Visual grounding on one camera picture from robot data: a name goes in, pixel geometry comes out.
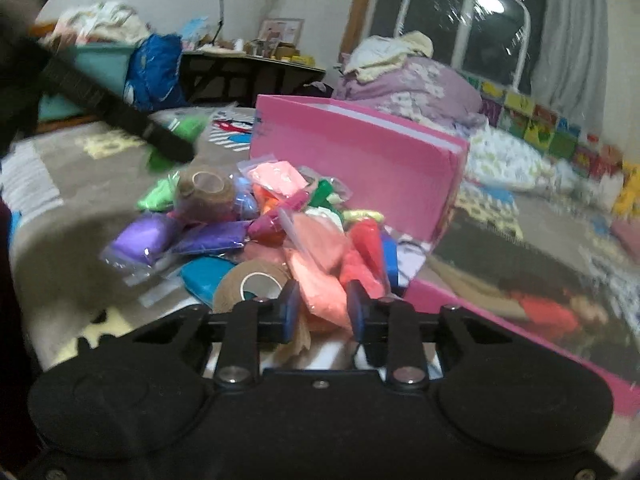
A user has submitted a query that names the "beige tape roll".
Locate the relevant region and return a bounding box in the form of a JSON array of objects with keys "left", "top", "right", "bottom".
[{"left": 212, "top": 259, "right": 293, "bottom": 316}]

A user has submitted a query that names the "grey curtain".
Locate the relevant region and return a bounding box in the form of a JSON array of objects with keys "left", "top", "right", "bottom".
[{"left": 530, "top": 0, "right": 616, "bottom": 106}]

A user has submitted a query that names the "white metal frame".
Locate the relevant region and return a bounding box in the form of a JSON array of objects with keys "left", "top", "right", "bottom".
[{"left": 395, "top": 0, "right": 531, "bottom": 92}]

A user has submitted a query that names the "brown twine roll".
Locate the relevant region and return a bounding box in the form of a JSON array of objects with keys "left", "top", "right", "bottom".
[{"left": 175, "top": 165, "right": 238, "bottom": 225}]

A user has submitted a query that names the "teal storage bin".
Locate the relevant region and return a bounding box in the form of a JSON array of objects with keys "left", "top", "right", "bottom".
[{"left": 37, "top": 42, "right": 138, "bottom": 122}]

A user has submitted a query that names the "dark folding table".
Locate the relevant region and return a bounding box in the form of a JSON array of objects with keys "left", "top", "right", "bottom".
[{"left": 179, "top": 50, "right": 327, "bottom": 109}]

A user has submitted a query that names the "heap of light clothes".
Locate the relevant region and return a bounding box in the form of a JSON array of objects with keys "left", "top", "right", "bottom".
[{"left": 50, "top": 1, "right": 151, "bottom": 47}]

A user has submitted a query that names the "pink picture frame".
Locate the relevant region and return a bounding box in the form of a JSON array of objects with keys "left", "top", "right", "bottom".
[{"left": 259, "top": 17, "right": 305, "bottom": 48}]

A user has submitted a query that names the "purple flowered quilt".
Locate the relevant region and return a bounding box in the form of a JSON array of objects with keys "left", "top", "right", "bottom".
[{"left": 332, "top": 55, "right": 488, "bottom": 126}]

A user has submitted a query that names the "cream cloth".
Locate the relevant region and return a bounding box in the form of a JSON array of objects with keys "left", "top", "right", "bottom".
[{"left": 342, "top": 31, "right": 435, "bottom": 82}]

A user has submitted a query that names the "pink cardboard box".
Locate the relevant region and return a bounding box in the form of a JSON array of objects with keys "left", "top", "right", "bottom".
[{"left": 248, "top": 93, "right": 471, "bottom": 245}]

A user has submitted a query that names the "grey printed blanket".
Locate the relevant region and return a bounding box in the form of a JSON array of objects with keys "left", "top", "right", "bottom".
[{"left": 0, "top": 104, "right": 640, "bottom": 461}]

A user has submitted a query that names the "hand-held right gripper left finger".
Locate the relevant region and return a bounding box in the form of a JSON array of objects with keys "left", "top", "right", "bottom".
[{"left": 132, "top": 279, "right": 302, "bottom": 390}]

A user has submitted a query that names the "black gooseneck phone holder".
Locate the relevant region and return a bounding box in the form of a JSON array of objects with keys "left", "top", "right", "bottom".
[{"left": 210, "top": 0, "right": 227, "bottom": 46}]

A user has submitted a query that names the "white patterned blanket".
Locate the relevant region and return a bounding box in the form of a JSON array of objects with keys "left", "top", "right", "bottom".
[{"left": 452, "top": 122, "right": 561, "bottom": 193}]

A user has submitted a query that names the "colourful foam block fence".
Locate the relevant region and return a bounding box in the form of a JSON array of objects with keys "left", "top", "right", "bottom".
[{"left": 465, "top": 72, "right": 640, "bottom": 221}]

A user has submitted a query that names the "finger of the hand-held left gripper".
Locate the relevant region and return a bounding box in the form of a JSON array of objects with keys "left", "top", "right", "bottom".
[{"left": 37, "top": 51, "right": 196, "bottom": 165}]

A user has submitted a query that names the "pile of coloured clay packets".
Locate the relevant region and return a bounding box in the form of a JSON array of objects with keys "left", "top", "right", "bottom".
[{"left": 100, "top": 114, "right": 401, "bottom": 333}]

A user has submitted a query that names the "blue bag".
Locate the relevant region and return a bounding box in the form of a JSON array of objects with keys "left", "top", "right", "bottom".
[{"left": 122, "top": 33, "right": 187, "bottom": 112}]

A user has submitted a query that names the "pink box lid with picture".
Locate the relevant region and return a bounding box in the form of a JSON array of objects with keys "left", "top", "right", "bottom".
[{"left": 404, "top": 205, "right": 640, "bottom": 418}]

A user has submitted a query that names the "striped printed cloth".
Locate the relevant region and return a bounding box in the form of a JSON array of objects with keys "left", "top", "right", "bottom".
[{"left": 207, "top": 107, "right": 257, "bottom": 150}]

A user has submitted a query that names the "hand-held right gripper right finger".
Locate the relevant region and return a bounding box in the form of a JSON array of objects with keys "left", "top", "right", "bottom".
[{"left": 346, "top": 279, "right": 507, "bottom": 390}]

